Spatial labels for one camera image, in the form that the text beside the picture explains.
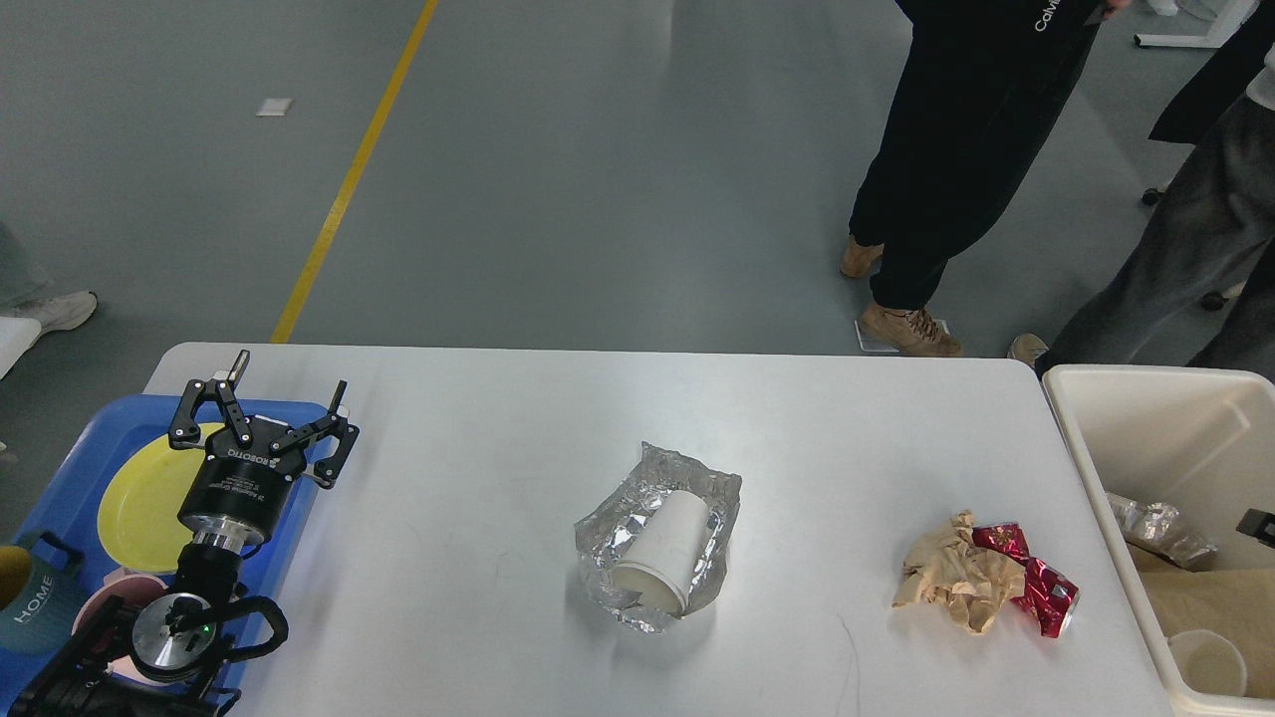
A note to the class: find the person in black clothes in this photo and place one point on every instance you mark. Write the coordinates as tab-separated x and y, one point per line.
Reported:
982	86

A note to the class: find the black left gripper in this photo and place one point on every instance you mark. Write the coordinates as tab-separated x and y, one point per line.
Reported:
239	483

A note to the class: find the red wrapper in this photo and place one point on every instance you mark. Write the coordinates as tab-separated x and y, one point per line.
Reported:
1048	596

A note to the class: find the white paper cup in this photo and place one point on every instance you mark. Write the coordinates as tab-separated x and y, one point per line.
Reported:
1209	663
660	563

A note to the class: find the person with white sneaker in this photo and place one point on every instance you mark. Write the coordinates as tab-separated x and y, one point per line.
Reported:
26	291

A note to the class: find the white furniture base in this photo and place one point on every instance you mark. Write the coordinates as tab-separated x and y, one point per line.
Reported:
1193	25

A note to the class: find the yellow plastic plate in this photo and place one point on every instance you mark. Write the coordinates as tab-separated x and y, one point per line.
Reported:
151	486

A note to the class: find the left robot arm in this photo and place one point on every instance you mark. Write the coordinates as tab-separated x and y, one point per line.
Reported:
182	639

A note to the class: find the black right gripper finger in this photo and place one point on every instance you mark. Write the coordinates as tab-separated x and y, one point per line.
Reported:
1258	524

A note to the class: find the blue plastic tray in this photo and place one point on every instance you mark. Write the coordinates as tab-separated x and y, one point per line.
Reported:
70	506

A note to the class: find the brown paper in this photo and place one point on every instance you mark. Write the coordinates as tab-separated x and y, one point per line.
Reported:
945	567

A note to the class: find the brown paper bag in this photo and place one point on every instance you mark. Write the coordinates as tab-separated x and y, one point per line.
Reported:
1237	604

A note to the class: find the white side table corner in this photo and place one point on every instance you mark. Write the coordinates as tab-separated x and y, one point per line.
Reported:
17	335

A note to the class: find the cream plastic bin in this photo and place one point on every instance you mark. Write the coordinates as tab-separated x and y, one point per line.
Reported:
1201	440

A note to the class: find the pink mug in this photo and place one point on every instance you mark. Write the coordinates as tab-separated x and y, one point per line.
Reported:
138	590

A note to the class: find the person in grey trousers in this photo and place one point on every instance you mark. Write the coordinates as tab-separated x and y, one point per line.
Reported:
1217	213

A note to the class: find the teal green mug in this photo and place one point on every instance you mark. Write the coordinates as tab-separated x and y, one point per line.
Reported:
39	602

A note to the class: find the silver foil bag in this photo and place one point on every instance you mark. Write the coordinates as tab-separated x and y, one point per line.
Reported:
1163	529

